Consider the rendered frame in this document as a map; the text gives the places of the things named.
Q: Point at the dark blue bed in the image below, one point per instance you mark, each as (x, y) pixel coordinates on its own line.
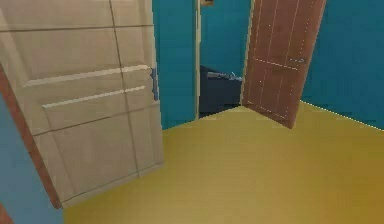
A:
(218, 91)

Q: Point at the framed wall picture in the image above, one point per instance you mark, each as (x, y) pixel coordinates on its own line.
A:
(207, 2)

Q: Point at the beige panelled room door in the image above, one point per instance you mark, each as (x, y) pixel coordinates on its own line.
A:
(86, 100)

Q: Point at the brown panelled room door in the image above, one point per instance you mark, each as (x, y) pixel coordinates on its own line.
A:
(281, 56)

